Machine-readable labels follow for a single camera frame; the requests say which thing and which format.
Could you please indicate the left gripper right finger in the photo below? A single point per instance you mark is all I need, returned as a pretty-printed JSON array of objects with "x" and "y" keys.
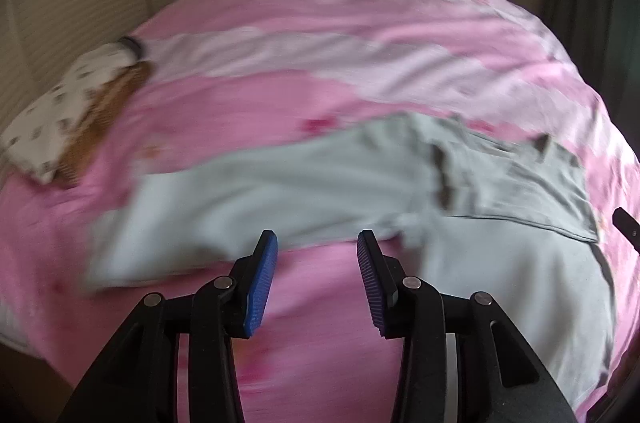
[{"x": 381, "y": 276}]

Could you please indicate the pink floral bed sheet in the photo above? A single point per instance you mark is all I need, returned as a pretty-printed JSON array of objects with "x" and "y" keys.
[{"x": 234, "y": 75}]

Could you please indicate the brown patterned folded cloth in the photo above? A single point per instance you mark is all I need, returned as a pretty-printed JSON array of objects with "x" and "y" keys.
[{"x": 105, "y": 105}]

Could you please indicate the light blue small garment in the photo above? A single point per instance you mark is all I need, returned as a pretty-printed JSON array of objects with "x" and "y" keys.
[{"x": 474, "y": 214}]

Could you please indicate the white patterned folded cloth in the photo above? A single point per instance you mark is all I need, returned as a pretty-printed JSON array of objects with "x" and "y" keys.
[{"x": 34, "y": 141}]

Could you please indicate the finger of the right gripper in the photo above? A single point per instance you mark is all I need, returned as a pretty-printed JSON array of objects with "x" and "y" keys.
[{"x": 627, "y": 226}]

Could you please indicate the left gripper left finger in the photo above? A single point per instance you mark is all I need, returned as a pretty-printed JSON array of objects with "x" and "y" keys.
[{"x": 253, "y": 277}]

